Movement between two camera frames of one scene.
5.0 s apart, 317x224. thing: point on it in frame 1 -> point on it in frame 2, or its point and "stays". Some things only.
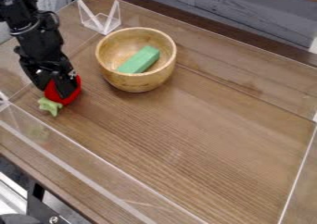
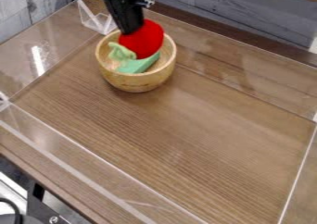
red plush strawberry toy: x=53 y=101 -> x=144 y=41
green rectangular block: x=141 y=61 stays
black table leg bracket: x=37 y=208 stays
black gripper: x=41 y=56 -> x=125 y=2
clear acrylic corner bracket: x=101 y=23 stays
